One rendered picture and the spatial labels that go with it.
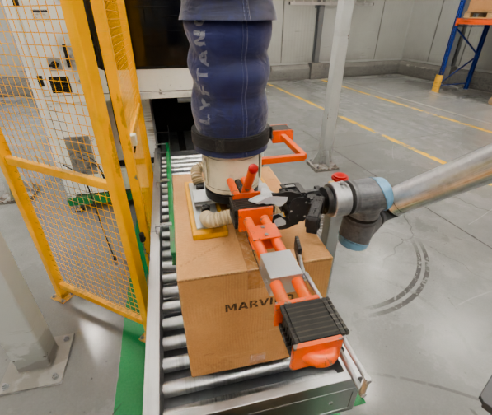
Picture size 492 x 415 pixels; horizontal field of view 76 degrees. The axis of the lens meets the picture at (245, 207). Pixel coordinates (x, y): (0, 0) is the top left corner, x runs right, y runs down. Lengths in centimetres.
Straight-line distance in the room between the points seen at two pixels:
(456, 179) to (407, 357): 138
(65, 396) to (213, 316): 126
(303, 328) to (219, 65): 60
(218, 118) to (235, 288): 43
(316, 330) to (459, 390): 167
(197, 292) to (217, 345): 22
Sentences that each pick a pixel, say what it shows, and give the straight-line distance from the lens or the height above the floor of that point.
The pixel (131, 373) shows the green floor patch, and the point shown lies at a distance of 196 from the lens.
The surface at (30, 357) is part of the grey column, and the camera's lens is 208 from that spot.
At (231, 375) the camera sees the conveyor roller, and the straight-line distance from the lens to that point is 123.
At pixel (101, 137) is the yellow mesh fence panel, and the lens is 133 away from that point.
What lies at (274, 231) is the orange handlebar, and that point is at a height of 122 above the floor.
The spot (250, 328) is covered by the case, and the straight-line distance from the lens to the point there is 95.
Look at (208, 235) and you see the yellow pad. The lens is 88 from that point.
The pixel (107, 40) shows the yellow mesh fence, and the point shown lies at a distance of 174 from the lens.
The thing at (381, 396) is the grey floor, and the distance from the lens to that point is 193.
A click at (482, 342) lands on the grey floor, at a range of 239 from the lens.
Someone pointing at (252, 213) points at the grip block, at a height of 122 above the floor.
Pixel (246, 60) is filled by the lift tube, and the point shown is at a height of 152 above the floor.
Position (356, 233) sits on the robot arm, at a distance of 91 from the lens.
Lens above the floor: 160
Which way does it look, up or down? 31 degrees down
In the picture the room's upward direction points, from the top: straight up
